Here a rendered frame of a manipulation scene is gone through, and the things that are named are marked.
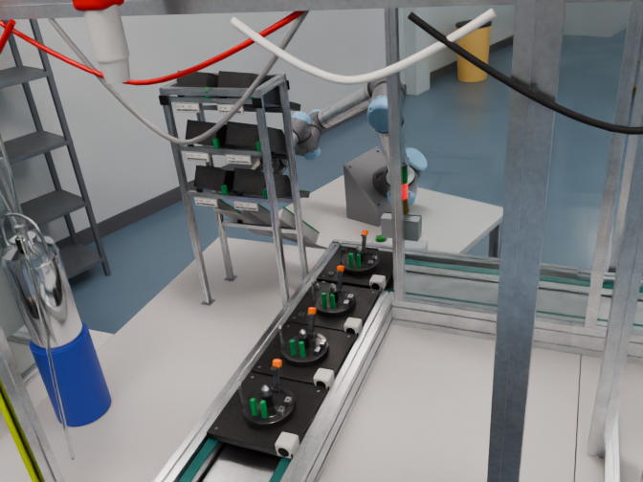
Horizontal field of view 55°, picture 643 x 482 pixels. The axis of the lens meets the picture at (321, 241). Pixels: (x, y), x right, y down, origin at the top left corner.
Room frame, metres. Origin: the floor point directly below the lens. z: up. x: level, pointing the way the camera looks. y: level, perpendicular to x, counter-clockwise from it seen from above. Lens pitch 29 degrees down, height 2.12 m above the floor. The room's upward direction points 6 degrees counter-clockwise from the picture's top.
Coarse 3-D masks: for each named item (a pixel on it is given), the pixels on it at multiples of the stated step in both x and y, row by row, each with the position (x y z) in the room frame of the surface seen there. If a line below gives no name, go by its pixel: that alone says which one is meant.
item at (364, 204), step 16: (352, 160) 2.54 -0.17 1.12; (368, 160) 2.59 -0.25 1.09; (384, 160) 2.63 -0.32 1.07; (352, 176) 2.47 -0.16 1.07; (368, 176) 2.51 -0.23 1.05; (352, 192) 2.47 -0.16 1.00; (368, 192) 2.44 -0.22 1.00; (352, 208) 2.48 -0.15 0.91; (368, 208) 2.42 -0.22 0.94; (384, 208) 2.42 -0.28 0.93; (368, 224) 2.42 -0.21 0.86
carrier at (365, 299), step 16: (320, 288) 1.77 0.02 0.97; (336, 288) 1.72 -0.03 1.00; (352, 288) 1.75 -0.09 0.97; (304, 304) 1.69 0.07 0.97; (320, 304) 1.65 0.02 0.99; (336, 304) 1.64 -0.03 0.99; (352, 304) 1.63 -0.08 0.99; (368, 304) 1.65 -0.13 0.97; (288, 320) 1.60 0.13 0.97; (304, 320) 1.60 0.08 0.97; (320, 320) 1.59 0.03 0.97; (336, 320) 1.58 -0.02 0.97; (352, 320) 1.54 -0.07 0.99
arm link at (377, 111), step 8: (376, 88) 2.22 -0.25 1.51; (384, 88) 2.19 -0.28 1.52; (376, 96) 2.17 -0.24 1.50; (384, 96) 2.15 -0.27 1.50; (376, 104) 2.13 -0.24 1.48; (384, 104) 2.12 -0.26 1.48; (368, 112) 2.14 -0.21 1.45; (376, 112) 2.13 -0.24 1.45; (384, 112) 2.12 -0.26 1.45; (368, 120) 2.15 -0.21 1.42; (376, 120) 2.13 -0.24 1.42; (384, 120) 2.13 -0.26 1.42; (376, 128) 2.14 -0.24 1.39; (384, 128) 2.13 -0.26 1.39; (384, 136) 2.19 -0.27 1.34; (384, 144) 2.21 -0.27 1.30; (384, 152) 2.24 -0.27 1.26
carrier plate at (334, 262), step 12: (336, 252) 2.00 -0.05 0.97; (348, 252) 2.00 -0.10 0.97; (372, 252) 1.98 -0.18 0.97; (384, 252) 1.97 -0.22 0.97; (336, 264) 1.92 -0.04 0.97; (384, 264) 1.89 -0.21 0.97; (324, 276) 1.84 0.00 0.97; (336, 276) 1.84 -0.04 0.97; (348, 276) 1.83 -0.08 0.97; (360, 276) 1.82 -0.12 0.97
